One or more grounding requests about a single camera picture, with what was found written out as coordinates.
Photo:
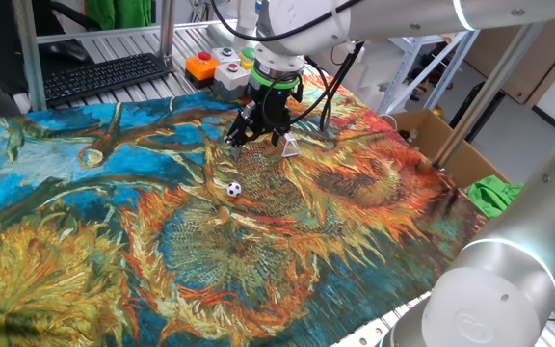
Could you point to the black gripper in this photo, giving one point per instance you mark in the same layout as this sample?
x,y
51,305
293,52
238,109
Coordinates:
x,y
270,111

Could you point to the small black white soccer ball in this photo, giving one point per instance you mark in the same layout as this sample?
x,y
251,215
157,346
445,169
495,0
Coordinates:
x,y
233,189

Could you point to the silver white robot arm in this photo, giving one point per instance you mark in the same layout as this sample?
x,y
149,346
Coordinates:
x,y
403,19

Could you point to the small golden ball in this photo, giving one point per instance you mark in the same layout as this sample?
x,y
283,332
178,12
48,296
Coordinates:
x,y
437,112

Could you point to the clear triangular stand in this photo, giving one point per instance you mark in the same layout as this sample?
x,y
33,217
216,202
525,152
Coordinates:
x,y
290,148

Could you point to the grey box red button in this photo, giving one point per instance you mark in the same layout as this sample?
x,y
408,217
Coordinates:
x,y
229,79

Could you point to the yellow box green mushroom button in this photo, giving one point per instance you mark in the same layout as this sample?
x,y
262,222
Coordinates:
x,y
247,57

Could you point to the white box small green button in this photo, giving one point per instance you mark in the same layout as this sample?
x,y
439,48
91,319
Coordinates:
x,y
224,54

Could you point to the white foam block stack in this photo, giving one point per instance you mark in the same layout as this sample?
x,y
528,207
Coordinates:
x,y
378,62

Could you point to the white metal shelf rack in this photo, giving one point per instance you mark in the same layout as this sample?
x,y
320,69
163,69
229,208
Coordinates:
x,y
405,62

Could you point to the black computer keyboard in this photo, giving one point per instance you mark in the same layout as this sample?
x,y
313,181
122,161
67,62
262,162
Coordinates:
x,y
99,77

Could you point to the sunflower painting tablecloth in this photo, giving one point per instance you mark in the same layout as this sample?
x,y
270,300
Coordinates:
x,y
113,241

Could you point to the hanging green cloth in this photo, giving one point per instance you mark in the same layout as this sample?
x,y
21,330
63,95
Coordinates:
x,y
118,12

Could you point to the brown cardboard box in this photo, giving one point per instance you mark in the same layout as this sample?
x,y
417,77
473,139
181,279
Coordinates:
x,y
456,159

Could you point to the black computer mouse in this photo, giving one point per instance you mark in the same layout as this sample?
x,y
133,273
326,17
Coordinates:
x,y
68,49

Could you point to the black flat panel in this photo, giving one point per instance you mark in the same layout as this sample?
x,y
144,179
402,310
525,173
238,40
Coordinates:
x,y
475,111

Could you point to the crumpled green cloth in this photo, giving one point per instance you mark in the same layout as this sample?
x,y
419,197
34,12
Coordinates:
x,y
492,195

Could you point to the brown wooden cabinet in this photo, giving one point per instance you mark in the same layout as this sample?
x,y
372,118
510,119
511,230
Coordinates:
x,y
537,62

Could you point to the aluminium frame rail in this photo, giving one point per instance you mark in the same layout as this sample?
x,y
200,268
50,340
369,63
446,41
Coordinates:
x,y
113,31

